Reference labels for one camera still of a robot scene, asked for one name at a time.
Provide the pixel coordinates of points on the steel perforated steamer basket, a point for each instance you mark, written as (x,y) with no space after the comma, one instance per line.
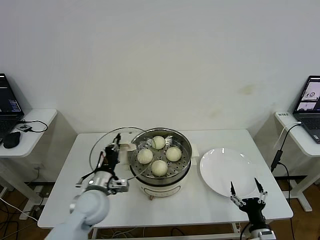
(185,160)

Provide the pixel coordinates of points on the small black usb hub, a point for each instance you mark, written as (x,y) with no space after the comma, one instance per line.
(24,127)

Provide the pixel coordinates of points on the white steamed baozi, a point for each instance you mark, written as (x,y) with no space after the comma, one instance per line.
(173,154)
(158,142)
(145,156)
(159,168)

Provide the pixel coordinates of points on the black laptop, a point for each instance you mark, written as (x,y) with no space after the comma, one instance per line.
(7,100)

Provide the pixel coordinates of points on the black computer mouse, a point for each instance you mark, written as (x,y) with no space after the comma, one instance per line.
(11,140)

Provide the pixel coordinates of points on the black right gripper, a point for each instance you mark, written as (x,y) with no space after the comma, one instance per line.
(253,212)

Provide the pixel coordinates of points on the cream electric cooker base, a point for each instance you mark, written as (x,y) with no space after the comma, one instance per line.
(162,187)

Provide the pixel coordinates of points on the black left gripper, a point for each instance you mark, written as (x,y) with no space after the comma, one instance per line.
(108,160)

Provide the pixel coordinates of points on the white round plate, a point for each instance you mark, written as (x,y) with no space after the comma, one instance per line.
(225,170)

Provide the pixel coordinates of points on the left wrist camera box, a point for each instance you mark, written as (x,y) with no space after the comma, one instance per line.
(120,186)

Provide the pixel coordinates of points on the white side desk with label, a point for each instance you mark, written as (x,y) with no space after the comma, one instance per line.
(310,150)

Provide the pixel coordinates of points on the white table frame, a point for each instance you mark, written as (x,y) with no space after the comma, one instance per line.
(175,237)

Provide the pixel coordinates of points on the grey laptop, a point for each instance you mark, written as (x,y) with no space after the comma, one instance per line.
(310,122)

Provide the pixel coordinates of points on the white side desk with mouse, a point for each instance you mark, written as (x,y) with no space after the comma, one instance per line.
(30,145)

